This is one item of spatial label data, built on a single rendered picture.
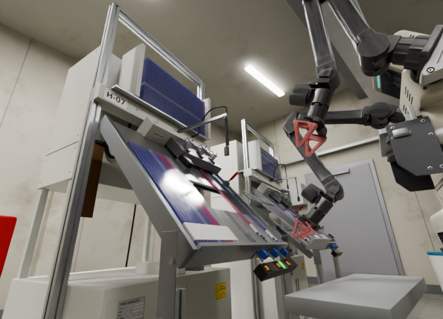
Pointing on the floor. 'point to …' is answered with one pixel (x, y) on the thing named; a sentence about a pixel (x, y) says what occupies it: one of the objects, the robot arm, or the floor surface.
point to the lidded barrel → (436, 257)
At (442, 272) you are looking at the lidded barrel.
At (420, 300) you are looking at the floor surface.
